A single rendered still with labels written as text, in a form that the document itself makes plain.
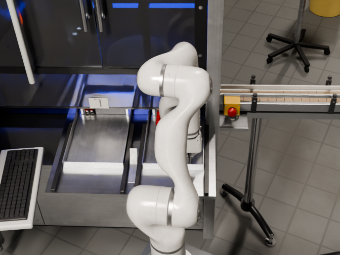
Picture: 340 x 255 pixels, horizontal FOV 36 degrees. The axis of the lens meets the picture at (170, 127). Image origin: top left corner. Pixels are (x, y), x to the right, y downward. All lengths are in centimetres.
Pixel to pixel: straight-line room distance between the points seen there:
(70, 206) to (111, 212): 23
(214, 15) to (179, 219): 82
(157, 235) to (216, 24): 84
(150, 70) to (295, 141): 220
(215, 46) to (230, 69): 209
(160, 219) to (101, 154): 76
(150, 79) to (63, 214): 159
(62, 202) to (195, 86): 155
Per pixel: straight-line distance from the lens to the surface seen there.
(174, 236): 171
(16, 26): 208
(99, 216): 296
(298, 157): 352
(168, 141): 154
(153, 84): 154
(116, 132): 238
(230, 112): 227
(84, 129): 242
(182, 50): 164
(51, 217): 303
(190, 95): 152
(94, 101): 232
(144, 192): 160
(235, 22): 475
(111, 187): 216
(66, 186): 220
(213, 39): 208
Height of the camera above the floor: 252
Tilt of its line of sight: 43 degrees down
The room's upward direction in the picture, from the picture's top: 2 degrees counter-clockwise
